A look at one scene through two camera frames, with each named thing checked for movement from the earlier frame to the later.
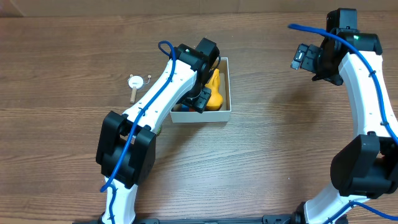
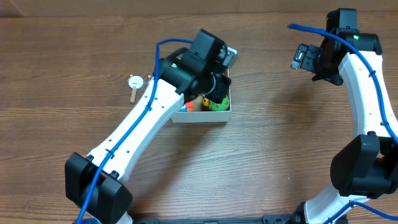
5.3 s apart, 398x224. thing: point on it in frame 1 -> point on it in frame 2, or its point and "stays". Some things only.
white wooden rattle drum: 136,82 stays
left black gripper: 200,101 -> 222,88
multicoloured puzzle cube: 181,107 stays
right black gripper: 310,58 stays
